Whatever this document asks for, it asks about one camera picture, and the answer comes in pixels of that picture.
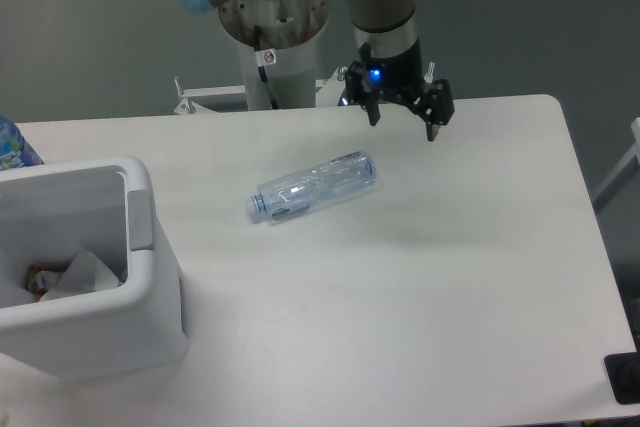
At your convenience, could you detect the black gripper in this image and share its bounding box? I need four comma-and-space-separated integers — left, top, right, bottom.
344, 40, 455, 142

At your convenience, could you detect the white paper wrapper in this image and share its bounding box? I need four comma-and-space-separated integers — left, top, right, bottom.
36, 251, 122, 301

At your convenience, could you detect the white trash can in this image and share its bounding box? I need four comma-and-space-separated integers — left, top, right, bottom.
1, 156, 188, 380

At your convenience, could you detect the crushed clear plastic bottle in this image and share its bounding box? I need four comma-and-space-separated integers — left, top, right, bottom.
245, 150, 377, 223

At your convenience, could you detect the black table clamp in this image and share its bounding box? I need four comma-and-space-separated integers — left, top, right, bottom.
604, 352, 639, 405

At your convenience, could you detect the blue labelled bottle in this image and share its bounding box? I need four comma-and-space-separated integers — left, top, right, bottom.
1, 116, 44, 171

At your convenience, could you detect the orange silver snack wrapper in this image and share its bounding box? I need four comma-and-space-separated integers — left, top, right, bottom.
27, 265, 63, 296

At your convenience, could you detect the white pedestal base frame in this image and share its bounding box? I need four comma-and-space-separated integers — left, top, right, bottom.
172, 61, 437, 116

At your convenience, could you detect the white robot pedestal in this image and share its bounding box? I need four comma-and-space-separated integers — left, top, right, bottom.
218, 0, 329, 111

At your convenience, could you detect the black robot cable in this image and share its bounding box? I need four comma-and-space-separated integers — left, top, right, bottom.
252, 25, 281, 110

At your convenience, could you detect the white frame at right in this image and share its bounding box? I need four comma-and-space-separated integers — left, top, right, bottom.
591, 118, 639, 214

